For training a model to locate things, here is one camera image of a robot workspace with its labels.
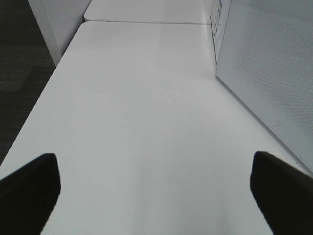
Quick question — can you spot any white microwave oven body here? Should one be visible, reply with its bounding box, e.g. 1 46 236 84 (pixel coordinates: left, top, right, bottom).
210 0 231 65

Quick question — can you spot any white microwave door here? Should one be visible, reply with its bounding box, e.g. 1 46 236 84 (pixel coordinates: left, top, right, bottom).
216 0 313 167

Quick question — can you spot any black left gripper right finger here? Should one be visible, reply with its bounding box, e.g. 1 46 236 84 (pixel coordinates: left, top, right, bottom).
250 151 313 235

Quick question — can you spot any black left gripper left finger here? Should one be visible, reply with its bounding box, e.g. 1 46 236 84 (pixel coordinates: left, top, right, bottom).
0 153 61 235

